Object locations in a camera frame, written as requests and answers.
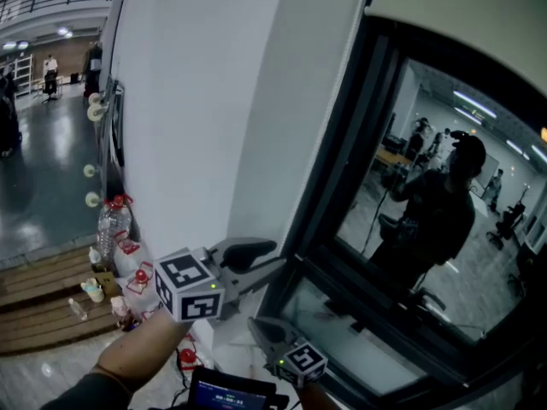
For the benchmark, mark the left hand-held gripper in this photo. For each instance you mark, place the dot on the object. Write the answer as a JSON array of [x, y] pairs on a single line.
[[192, 288]]

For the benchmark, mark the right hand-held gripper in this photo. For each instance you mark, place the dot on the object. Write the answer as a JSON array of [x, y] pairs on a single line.
[[301, 363]]

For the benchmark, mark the white roller blind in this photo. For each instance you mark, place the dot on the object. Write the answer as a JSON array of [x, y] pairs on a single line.
[[470, 7]]

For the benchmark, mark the person's right forearm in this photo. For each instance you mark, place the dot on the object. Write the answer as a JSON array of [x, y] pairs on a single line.
[[309, 400]]

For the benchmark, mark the person's left forearm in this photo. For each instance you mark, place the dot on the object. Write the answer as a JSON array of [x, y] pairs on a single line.
[[141, 348]]

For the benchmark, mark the black screen device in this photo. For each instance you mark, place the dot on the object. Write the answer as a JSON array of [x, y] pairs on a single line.
[[231, 395]]

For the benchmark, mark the dark patterned bag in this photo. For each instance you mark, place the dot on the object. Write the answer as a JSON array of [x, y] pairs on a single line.
[[130, 325]]

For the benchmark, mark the brown cardboard box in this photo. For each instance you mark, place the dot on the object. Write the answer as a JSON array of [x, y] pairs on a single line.
[[109, 282]]

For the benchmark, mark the pale yellow sippy cup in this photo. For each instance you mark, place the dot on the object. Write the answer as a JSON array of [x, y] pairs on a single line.
[[94, 291]]

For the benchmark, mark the small clear plastic bottle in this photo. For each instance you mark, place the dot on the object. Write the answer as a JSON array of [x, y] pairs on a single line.
[[78, 310]]

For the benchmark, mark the black platform trolley white wheels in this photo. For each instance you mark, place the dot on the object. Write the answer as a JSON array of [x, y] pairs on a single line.
[[109, 130]]

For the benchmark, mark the person's dark grey shirt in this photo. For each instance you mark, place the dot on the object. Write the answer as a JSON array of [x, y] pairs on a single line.
[[85, 395]]

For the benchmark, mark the wooden platform steps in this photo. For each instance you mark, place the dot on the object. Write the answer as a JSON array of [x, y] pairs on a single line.
[[42, 314]]

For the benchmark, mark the garment on stand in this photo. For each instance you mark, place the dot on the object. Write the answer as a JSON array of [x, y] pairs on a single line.
[[93, 64]]

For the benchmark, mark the white shelf rack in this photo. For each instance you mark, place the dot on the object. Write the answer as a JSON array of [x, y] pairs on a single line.
[[25, 73]]

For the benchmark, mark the group of ceiling lights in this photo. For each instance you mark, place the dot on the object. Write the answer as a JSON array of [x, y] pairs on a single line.
[[63, 31]]

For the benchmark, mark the black window frame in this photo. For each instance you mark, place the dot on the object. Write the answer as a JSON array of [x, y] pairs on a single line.
[[342, 280]]

